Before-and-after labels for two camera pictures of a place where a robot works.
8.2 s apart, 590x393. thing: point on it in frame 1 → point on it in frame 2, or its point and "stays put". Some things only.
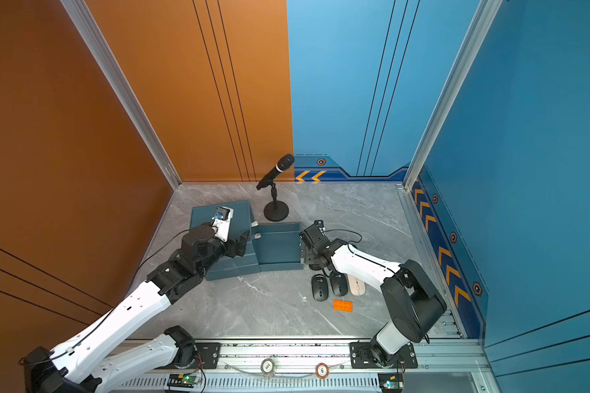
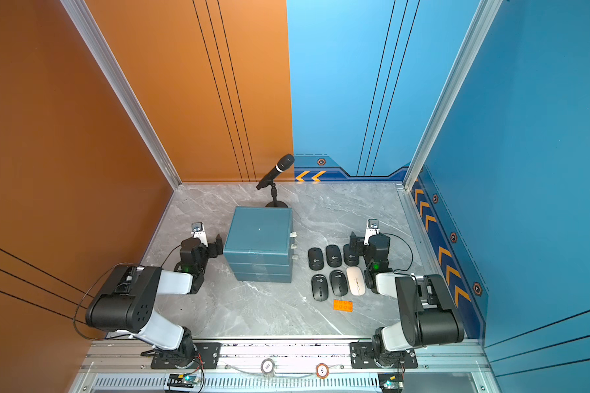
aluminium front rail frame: [453, 366] stays put
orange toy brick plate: [342, 305] stays put
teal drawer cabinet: [241, 223] → [258, 244]
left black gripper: [233, 250] → [214, 250]
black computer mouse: [319, 287] stays put
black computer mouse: [339, 282] stays put
